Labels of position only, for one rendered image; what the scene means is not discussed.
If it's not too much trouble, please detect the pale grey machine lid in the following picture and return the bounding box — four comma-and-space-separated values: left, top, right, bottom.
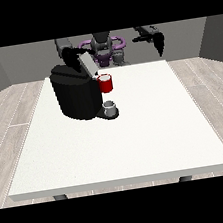
78, 51, 101, 79

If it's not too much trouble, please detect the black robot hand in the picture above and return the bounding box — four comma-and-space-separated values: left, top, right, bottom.
60, 43, 97, 76
130, 29, 168, 61

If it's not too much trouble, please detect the small grey coffee pod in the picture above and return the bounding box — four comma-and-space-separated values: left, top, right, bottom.
111, 49, 127, 67

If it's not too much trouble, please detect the black coffee machine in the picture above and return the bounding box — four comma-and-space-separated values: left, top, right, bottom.
47, 56, 120, 128

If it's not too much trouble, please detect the dark table leg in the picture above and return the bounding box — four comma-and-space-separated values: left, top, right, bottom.
52, 193, 69, 202
177, 174, 195, 183

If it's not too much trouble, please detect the grey trunk with purple rings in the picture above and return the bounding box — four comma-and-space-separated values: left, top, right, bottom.
76, 29, 131, 71

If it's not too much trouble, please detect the small grey cup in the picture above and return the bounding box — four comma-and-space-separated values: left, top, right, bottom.
102, 99, 119, 117

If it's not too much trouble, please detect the red pod holder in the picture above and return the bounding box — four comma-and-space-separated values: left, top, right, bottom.
96, 72, 116, 95

